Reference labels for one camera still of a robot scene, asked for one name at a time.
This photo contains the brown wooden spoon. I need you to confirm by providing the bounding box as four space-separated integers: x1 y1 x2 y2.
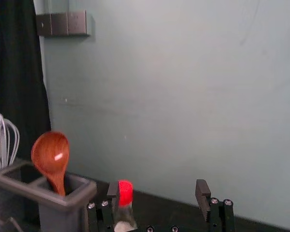
30 131 71 197

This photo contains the black table cloth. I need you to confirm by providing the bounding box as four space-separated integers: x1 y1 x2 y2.
86 178 290 232

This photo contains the white wire whisk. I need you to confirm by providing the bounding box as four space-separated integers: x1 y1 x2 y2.
0 113 20 171

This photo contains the dark metal wall bracket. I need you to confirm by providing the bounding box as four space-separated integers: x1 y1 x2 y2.
36 10 91 38

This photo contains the dark curtain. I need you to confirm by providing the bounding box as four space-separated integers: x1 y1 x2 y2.
0 0 52 162

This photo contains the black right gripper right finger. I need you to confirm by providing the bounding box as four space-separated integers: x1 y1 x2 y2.
195 179 234 232

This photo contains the red-capped clear shaker bottle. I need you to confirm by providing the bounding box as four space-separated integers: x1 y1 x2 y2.
112 179 139 230

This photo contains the grey utensil holder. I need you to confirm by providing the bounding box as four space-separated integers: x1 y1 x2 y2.
0 158 98 232

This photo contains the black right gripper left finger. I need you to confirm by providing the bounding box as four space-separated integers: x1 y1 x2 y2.
87 181 119 232

